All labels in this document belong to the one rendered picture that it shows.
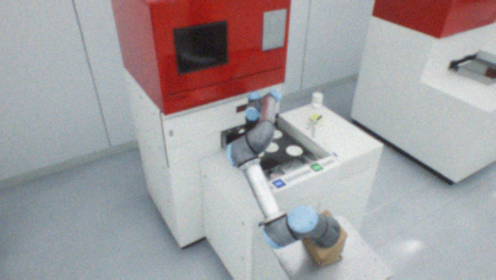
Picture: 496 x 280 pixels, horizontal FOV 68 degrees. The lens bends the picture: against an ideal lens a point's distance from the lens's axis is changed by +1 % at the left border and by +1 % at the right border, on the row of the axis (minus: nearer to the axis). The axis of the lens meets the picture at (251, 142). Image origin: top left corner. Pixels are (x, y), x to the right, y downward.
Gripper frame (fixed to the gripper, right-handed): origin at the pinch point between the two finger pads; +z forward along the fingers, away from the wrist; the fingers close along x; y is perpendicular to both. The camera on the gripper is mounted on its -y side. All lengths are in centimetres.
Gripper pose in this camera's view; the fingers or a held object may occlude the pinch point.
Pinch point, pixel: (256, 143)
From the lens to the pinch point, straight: 231.6
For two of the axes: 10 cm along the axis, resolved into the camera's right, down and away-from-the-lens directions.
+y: -9.6, -1.8, 2.3
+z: -0.2, 8.1, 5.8
